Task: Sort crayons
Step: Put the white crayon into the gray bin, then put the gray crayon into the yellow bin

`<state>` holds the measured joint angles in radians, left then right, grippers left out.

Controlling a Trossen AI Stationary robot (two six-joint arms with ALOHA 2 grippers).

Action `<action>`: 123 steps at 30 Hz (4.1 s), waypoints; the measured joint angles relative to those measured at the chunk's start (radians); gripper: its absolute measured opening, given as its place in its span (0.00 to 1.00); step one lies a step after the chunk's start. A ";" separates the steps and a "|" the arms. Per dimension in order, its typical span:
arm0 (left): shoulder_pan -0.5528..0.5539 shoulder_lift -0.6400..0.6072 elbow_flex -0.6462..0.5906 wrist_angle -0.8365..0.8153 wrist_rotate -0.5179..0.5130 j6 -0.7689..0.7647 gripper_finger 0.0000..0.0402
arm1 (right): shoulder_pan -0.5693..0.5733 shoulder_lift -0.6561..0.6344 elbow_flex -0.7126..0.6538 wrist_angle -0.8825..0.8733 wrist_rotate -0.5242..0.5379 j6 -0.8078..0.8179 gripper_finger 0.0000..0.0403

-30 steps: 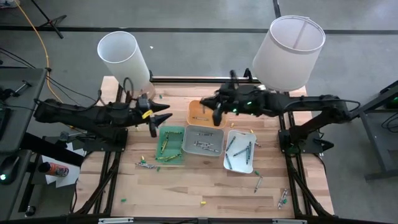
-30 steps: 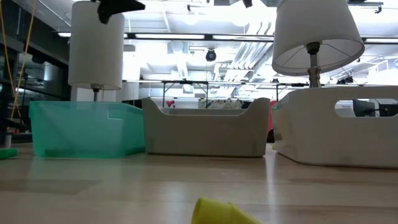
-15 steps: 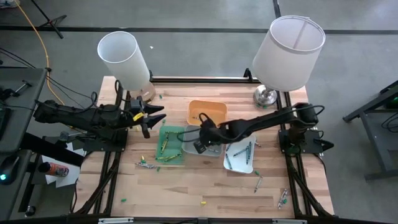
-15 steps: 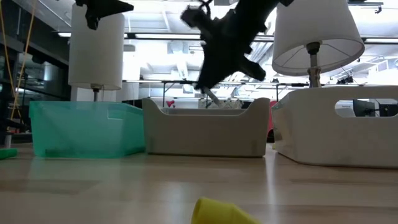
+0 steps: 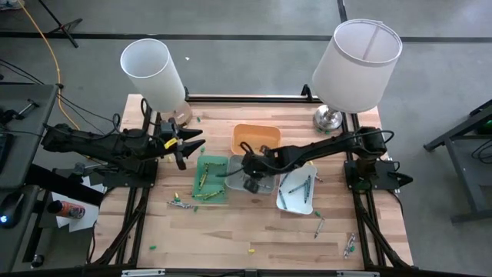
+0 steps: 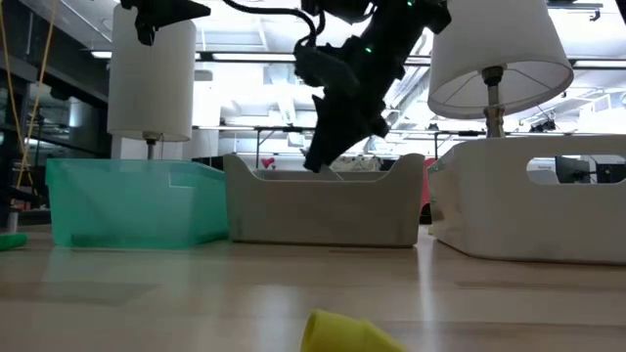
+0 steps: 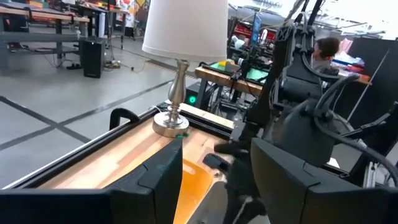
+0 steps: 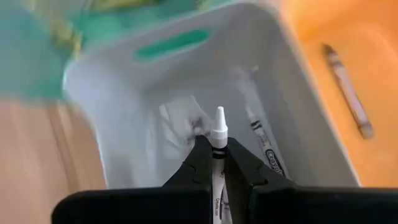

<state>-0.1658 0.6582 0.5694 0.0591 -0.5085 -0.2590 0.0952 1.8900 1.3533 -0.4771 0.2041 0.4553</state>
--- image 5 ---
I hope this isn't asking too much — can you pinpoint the black support beam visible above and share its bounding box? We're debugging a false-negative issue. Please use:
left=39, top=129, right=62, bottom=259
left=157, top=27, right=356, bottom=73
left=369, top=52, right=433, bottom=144
left=23, top=164, right=105, bottom=207

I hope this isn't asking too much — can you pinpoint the silver metal bracket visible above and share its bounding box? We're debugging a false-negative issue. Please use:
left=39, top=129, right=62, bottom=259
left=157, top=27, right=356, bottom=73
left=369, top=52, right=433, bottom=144
left=336, top=270, right=381, bottom=277
left=121, top=269, right=166, bottom=277

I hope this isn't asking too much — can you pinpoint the dark metal cart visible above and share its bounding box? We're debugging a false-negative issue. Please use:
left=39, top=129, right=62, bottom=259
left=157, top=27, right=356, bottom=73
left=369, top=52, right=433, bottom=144
left=424, top=98, right=492, bottom=225

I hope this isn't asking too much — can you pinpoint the yellow cable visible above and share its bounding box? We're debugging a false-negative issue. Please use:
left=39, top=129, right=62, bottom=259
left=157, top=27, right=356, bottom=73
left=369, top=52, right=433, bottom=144
left=15, top=0, right=81, bottom=132

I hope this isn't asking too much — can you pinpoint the black aluminium frame rail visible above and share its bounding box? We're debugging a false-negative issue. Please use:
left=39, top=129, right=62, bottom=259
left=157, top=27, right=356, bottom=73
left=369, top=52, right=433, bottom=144
left=340, top=112, right=376, bottom=269
left=350, top=112, right=389, bottom=267
left=130, top=111, right=163, bottom=266
left=115, top=104, right=153, bottom=266

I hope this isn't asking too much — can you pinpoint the black cable bundle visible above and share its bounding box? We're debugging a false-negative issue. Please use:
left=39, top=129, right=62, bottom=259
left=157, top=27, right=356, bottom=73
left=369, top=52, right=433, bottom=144
left=90, top=188, right=149, bottom=266
left=355, top=192, right=412, bottom=269

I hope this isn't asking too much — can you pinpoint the dark grey desk surface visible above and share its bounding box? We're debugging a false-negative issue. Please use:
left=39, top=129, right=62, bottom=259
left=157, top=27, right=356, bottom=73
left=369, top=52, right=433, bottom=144
left=0, top=185, right=52, bottom=272

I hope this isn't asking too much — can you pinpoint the orange black spray can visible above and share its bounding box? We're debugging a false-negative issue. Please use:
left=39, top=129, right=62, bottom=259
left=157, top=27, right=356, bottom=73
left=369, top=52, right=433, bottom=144
left=47, top=199, right=86, bottom=220

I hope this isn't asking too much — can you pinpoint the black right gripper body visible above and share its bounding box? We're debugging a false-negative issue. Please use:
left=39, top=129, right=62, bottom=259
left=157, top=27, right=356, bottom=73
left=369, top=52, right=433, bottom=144
left=240, top=142, right=278, bottom=195

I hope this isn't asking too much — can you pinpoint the black table edge rail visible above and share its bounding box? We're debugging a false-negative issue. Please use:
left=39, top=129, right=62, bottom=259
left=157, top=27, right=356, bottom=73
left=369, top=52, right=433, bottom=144
left=0, top=264, right=492, bottom=277
left=184, top=94, right=322, bottom=104

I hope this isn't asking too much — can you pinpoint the white plastic bin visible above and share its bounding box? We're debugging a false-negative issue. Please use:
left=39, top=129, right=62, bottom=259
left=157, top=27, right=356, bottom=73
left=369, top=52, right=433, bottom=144
left=275, top=162, right=318, bottom=215

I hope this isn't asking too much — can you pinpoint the orange plastic bin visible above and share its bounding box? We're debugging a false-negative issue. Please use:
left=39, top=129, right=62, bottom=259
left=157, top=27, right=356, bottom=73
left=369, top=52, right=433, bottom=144
left=230, top=123, right=282, bottom=157

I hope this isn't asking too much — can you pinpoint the green translucent plastic bin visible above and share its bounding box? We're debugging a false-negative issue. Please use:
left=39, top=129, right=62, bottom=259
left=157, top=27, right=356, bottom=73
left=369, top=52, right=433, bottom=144
left=191, top=155, right=231, bottom=204

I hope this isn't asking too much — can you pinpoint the black floor cable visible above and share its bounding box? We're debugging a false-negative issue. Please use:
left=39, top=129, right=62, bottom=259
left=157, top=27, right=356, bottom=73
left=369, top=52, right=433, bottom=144
left=56, top=94, right=121, bottom=128
left=0, top=58, right=44, bottom=85

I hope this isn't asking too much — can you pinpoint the grey side table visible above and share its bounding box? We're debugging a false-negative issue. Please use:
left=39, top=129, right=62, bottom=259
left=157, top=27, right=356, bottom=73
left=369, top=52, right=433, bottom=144
left=0, top=82, right=59, bottom=190

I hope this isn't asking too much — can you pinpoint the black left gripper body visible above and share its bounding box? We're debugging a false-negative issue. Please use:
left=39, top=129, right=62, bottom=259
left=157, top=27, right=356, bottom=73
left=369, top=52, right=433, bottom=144
left=155, top=117, right=188, bottom=172

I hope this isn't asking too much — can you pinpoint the black tripod stand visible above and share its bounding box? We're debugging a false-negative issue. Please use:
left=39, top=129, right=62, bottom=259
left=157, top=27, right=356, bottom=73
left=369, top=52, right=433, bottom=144
left=36, top=0, right=84, bottom=49

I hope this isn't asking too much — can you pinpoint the white paper sheet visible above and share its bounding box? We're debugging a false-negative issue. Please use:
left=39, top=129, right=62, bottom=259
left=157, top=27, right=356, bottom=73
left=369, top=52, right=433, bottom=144
left=80, top=175, right=107, bottom=194
left=53, top=192, right=100, bottom=233

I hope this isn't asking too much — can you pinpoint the cylinder shade wooden base lamp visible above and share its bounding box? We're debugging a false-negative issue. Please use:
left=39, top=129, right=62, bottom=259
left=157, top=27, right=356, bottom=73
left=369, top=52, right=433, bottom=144
left=119, top=37, right=193, bottom=127

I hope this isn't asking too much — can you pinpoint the cone shade chrome base lamp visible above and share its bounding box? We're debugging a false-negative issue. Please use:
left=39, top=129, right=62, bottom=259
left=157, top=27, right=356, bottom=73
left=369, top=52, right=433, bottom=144
left=311, top=18, right=404, bottom=132

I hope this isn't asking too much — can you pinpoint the dark tablet device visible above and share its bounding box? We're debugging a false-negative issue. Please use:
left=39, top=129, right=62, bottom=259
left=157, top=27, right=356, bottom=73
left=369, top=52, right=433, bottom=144
left=0, top=132, right=11, bottom=174

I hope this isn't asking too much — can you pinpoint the grey plastic bin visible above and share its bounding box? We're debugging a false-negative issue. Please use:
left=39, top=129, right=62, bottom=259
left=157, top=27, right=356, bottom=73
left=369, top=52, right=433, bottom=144
left=225, top=155, right=278, bottom=195

